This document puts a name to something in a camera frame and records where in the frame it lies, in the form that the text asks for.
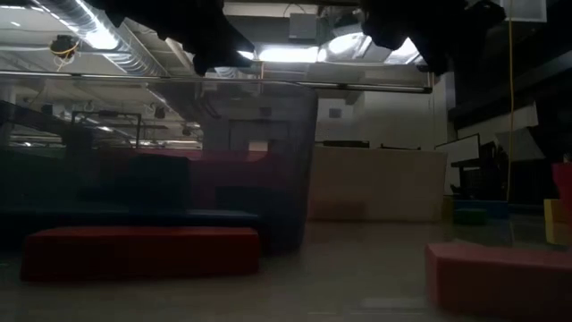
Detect yellow cube block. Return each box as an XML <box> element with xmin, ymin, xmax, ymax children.
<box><xmin>543</xmin><ymin>199</ymin><xmax>572</xmax><ymax>247</ymax></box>

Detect long horizontal ceiling rail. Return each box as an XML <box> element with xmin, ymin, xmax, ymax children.
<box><xmin>0</xmin><ymin>70</ymin><xmax>433</xmax><ymax>94</ymax></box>

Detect gray ceiling box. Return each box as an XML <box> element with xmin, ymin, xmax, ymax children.
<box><xmin>288</xmin><ymin>13</ymin><xmax>319</xmax><ymax>41</ymax></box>

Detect thick blue wedge block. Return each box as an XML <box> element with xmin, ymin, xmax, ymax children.
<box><xmin>453</xmin><ymin>199</ymin><xmax>510</xmax><ymax>220</ymax></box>

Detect ceiling pipes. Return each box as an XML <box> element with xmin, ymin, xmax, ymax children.
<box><xmin>120</xmin><ymin>21</ymin><xmax>200</xmax><ymax>76</ymax></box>

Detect red rectangular block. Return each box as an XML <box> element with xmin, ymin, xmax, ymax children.
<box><xmin>21</xmin><ymin>225</ymin><xmax>262</xmax><ymax>283</ymax></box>

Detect yellow cable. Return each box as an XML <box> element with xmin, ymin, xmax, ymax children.
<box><xmin>507</xmin><ymin>17</ymin><xmax>516</xmax><ymax>202</ymax></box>

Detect white ceiling unit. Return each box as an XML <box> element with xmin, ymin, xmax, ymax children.
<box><xmin>500</xmin><ymin>0</ymin><xmax>549</xmax><ymax>23</ymax></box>

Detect whiteboard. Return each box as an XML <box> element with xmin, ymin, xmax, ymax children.
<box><xmin>435</xmin><ymin>133</ymin><xmax>482</xmax><ymax>196</ymax></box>

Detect pink rectangular block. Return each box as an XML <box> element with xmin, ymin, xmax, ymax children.
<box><xmin>423</xmin><ymin>241</ymin><xmax>572</xmax><ymax>321</ymax></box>

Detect long green block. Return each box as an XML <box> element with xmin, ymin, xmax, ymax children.
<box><xmin>453</xmin><ymin>208</ymin><xmax>488</xmax><ymax>225</ymax></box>

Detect round black ceiling fixture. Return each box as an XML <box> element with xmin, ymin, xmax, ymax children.
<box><xmin>49</xmin><ymin>34</ymin><xmax>80</xmax><ymax>59</ymax></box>

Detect black standing desk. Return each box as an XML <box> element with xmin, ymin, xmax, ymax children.
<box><xmin>450</xmin><ymin>156</ymin><xmax>555</xmax><ymax>200</ymax></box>

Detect ribbed silver air duct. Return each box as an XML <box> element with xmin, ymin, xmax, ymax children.
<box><xmin>38</xmin><ymin>0</ymin><xmax>167</xmax><ymax>76</ymax></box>

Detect blue rectangular block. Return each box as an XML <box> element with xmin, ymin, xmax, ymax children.
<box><xmin>187</xmin><ymin>208</ymin><xmax>261</xmax><ymax>227</ymax></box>

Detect gray translucent plastic bin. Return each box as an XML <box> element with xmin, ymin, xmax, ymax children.
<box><xmin>0</xmin><ymin>73</ymin><xmax>319</xmax><ymax>256</ymax></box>

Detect large teal plastic bin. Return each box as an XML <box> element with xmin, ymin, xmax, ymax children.
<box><xmin>0</xmin><ymin>149</ymin><xmax>97</xmax><ymax>216</ymax></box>

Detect deep red plastic bin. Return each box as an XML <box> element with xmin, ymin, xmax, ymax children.
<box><xmin>551</xmin><ymin>161</ymin><xmax>572</xmax><ymax>211</ymax></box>

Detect tilted white panel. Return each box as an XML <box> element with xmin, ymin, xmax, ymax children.
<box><xmin>493</xmin><ymin>127</ymin><xmax>546</xmax><ymax>162</ymax></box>

